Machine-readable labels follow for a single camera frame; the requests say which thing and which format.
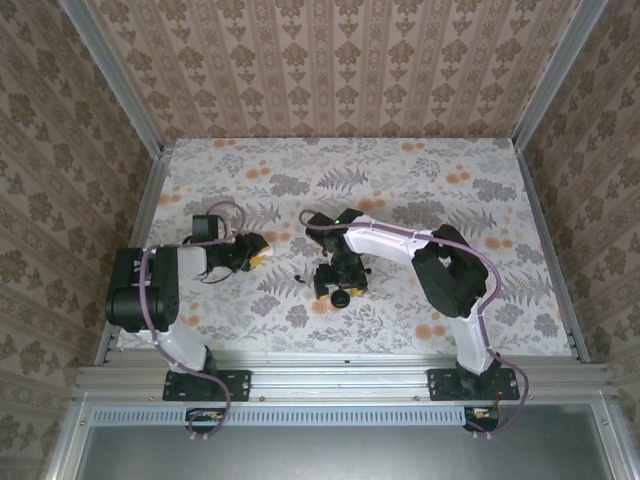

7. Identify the aluminium frame post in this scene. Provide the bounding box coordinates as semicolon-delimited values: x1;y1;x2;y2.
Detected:
512;0;609;151
58;0;166;157

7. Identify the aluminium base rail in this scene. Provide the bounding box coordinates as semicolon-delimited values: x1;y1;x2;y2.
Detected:
74;349;612;404

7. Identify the grey metal front panel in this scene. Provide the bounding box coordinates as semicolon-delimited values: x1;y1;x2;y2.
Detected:
74;424;621;480

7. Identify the grey slotted cable duct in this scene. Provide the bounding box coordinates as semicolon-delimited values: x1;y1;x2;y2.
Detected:
92;405;469;427

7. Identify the small black connector board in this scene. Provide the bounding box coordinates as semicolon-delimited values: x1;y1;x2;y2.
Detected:
185;407;232;434
463;405;501;432

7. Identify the aluminium table side rail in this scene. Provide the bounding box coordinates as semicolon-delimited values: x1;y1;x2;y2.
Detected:
94;144;175;366
514;147;589;362

